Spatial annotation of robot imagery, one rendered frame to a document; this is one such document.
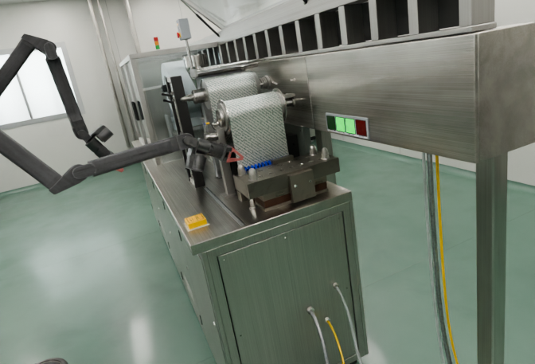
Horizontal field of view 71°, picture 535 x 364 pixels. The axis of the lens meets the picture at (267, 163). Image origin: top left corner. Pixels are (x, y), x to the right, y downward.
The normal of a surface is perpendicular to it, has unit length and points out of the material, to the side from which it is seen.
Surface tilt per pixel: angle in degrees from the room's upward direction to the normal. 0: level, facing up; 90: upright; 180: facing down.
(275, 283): 90
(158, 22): 90
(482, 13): 90
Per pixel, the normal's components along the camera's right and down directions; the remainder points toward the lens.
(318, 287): 0.40, 0.19
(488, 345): -0.90, 0.26
